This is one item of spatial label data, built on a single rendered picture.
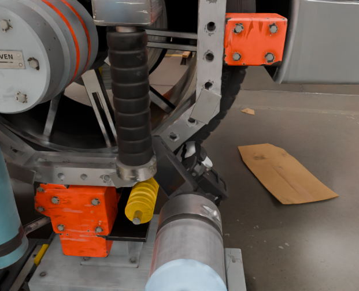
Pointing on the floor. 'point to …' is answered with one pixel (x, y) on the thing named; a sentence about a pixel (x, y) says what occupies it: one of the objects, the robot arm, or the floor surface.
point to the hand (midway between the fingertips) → (186, 144)
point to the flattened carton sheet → (284, 175)
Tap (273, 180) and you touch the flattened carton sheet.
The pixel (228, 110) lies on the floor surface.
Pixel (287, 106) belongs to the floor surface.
